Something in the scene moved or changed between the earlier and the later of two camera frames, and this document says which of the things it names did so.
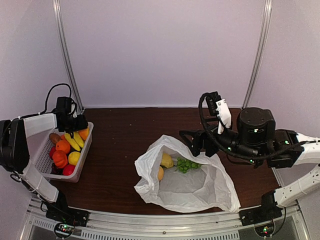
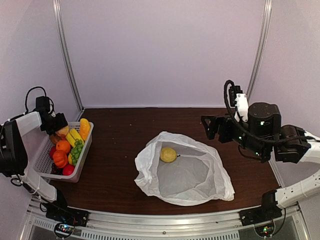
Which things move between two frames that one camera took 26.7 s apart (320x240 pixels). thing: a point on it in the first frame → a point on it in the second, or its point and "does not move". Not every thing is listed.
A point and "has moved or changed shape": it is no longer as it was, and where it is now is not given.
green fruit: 183,165 → 76,151
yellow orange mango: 83,133 does not move
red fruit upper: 52,150 does not move
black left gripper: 82,124 → 62,123
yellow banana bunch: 76,142 does not move
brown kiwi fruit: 55,137 does not move
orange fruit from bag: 62,145 does not move
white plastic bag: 170,175 has moved or changed shape
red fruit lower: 68,169 does not move
